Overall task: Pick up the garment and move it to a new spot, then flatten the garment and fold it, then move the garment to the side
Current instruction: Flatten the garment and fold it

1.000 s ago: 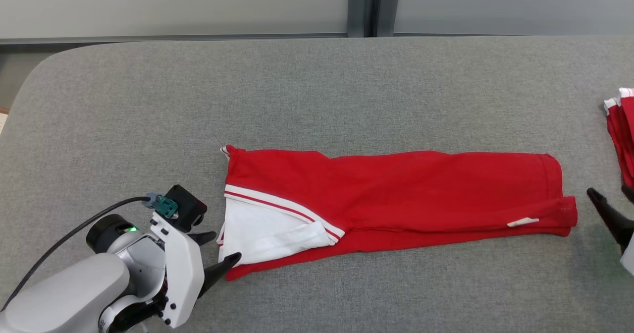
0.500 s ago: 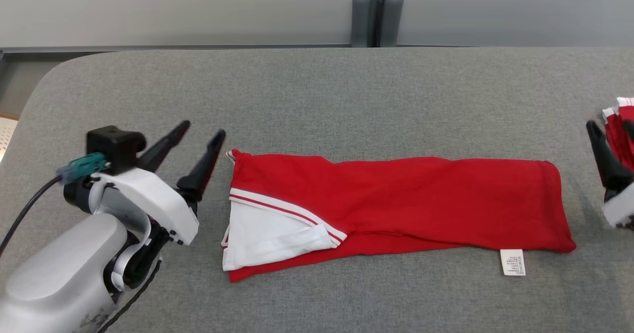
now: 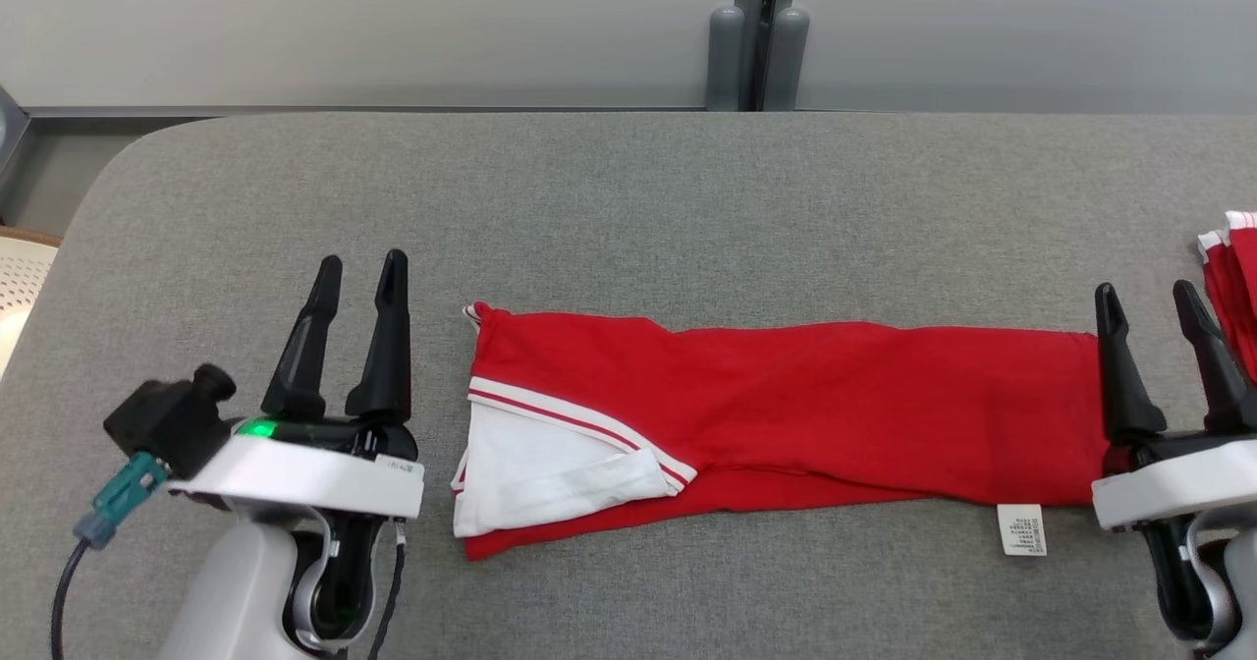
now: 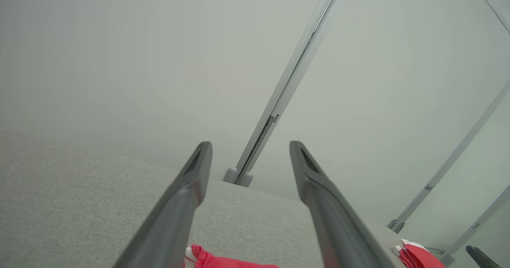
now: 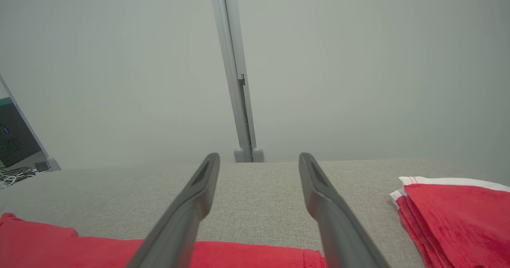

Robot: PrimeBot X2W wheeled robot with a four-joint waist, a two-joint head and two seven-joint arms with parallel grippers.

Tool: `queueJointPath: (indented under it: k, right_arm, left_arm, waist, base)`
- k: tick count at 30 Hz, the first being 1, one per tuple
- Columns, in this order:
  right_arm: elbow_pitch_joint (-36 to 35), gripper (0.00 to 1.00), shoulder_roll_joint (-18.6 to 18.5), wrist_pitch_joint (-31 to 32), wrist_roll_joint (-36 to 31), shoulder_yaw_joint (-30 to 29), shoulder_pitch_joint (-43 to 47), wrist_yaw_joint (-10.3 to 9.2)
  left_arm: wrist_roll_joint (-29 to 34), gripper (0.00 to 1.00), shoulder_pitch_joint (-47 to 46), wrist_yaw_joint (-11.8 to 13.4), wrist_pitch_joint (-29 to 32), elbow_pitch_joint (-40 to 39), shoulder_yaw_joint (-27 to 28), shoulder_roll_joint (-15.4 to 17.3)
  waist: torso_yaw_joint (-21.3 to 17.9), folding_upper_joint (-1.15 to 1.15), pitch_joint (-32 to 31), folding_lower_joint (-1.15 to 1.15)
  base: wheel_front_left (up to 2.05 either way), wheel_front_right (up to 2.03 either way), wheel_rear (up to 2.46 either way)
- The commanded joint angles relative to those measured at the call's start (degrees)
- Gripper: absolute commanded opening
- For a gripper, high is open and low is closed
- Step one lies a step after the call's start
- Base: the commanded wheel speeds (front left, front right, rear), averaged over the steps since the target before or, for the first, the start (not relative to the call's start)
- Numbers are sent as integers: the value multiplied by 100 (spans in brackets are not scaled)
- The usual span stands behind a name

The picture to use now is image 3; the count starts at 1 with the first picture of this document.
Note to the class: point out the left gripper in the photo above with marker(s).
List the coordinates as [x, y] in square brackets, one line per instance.
[314, 473]

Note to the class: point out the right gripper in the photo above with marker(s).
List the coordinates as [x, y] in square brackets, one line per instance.
[1178, 478]

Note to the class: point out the red shorts with white stripes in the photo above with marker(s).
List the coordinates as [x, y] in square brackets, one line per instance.
[1239, 297]

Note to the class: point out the red jersey with white sleeves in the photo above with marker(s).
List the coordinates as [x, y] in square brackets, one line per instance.
[835, 405]

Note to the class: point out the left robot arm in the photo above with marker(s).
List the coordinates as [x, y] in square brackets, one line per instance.
[236, 591]

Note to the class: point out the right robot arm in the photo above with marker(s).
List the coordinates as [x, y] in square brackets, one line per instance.
[1237, 581]

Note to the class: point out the white perforated laundry basket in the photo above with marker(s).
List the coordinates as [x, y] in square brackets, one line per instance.
[20, 277]

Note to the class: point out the grey angled panel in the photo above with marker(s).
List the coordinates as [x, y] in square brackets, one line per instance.
[8, 139]

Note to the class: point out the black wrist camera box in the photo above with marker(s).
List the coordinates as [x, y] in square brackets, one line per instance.
[167, 424]

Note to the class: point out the grey cylindrical post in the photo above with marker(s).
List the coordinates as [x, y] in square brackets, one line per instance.
[786, 61]
[727, 61]

